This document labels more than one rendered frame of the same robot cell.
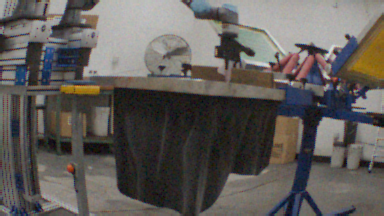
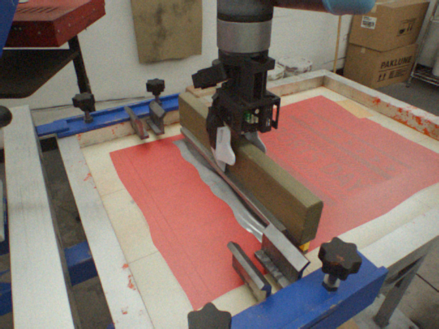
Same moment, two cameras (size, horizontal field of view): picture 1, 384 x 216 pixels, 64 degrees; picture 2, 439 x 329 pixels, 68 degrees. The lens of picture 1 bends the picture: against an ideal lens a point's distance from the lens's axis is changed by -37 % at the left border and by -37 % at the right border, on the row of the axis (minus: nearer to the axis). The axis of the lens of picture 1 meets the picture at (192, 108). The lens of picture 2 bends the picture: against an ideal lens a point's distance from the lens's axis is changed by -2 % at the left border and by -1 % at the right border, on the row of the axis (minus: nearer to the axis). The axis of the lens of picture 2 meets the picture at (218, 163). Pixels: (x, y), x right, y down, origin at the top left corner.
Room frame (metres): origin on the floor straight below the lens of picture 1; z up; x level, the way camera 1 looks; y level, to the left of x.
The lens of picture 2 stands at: (2.33, -0.01, 1.34)
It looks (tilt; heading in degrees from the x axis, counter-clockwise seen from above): 35 degrees down; 199
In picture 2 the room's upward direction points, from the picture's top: straight up
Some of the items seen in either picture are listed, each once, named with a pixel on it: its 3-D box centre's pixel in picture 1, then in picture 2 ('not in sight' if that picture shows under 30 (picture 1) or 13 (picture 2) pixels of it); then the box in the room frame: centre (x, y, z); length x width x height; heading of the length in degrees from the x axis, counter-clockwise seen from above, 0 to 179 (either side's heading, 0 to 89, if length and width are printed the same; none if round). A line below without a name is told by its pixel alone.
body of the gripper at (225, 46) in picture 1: (228, 46); (244, 91); (1.88, -0.13, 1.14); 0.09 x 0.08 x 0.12; 49
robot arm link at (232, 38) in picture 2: (229, 29); (245, 34); (1.87, -0.13, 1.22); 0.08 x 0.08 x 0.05
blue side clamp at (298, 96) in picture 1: (297, 96); (126, 123); (1.76, -0.43, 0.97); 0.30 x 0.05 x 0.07; 139
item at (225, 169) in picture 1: (241, 158); not in sight; (1.59, -0.19, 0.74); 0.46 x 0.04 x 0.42; 139
